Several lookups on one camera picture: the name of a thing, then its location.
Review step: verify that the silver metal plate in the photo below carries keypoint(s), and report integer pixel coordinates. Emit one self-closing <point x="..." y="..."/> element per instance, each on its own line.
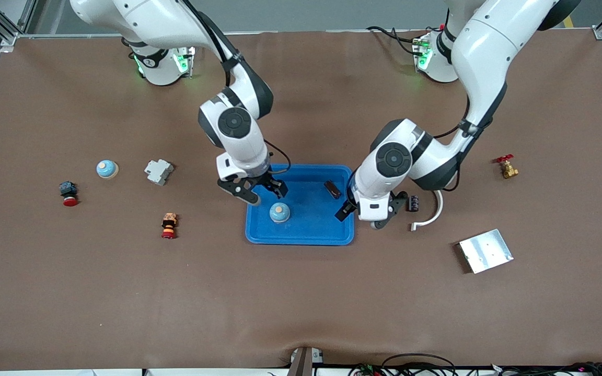
<point x="485" y="251"/>

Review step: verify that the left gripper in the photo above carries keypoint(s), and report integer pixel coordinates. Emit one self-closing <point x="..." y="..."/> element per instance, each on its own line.
<point x="346" y="209"/>

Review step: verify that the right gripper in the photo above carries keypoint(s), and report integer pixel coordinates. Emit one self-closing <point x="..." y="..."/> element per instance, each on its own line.
<point x="265" y="180"/>

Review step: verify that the long dark brown capacitor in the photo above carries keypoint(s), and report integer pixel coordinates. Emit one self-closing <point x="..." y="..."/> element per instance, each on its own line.
<point x="332" y="189"/>

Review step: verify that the metal clamp bracket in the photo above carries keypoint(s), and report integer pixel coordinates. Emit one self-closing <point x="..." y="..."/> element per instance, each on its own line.
<point x="303" y="363"/>

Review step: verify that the brown paper table cover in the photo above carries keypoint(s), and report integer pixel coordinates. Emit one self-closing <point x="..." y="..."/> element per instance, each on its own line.
<point x="301" y="303"/>

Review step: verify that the red mushroom button black body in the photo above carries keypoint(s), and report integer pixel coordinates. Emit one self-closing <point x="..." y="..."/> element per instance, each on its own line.
<point x="69" y="193"/>

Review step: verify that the white curved plastic bracket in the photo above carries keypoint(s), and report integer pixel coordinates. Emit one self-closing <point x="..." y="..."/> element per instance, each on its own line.
<point x="439" y="209"/>

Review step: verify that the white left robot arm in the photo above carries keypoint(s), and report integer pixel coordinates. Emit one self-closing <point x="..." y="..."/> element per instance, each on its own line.
<point x="489" y="52"/>

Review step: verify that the white circuit breaker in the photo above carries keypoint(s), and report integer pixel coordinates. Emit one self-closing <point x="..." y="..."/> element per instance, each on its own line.
<point x="159" y="172"/>

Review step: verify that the blue plastic tray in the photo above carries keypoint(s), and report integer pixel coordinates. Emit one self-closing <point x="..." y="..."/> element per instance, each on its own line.
<point x="306" y="230"/>

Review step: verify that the short printed dark capacitor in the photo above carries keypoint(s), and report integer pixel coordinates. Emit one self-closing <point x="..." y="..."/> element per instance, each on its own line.
<point x="414" y="203"/>

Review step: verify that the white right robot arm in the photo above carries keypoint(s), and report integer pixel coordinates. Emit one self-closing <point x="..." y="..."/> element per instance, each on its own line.
<point x="238" y="143"/>

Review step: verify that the blue call bell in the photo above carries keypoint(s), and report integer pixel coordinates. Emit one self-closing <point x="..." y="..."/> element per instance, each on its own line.
<point x="279" y="212"/>
<point x="107" y="168"/>

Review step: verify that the red button orange yellow body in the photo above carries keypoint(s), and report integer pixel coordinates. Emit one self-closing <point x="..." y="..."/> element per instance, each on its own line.
<point x="169" y="225"/>

